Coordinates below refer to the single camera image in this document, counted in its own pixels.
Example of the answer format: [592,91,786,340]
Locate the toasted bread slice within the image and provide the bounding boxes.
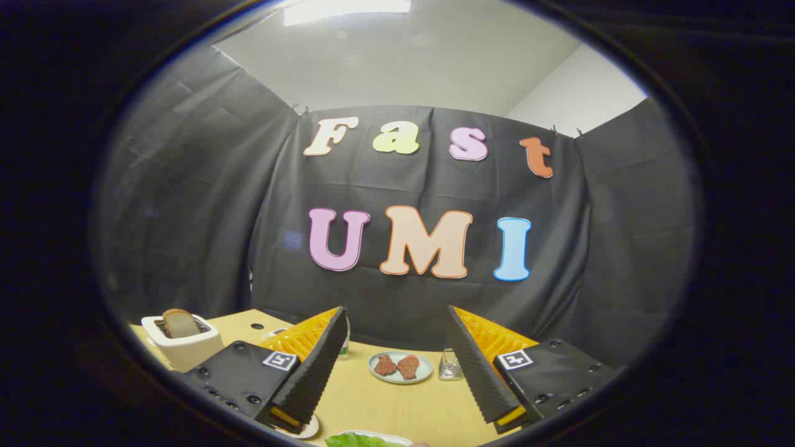
[163,309,201,339]

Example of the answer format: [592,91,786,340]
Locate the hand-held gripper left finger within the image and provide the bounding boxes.
[184,305,350,435]

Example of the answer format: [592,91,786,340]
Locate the white toaster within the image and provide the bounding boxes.
[141,314,224,372]

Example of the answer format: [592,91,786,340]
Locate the ceiling light panel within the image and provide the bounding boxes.
[284,0,412,27]

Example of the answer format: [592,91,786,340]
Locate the rounded square white plate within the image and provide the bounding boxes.
[335,430,414,447]

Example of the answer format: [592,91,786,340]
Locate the green lettuce leaf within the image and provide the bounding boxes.
[324,433,404,447]

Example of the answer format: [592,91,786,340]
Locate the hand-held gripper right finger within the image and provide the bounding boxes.
[447,304,625,435]

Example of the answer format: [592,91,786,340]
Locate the light blue plate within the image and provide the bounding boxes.
[368,351,434,385]

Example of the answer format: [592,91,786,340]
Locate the round white plate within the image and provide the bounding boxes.
[273,415,320,440]

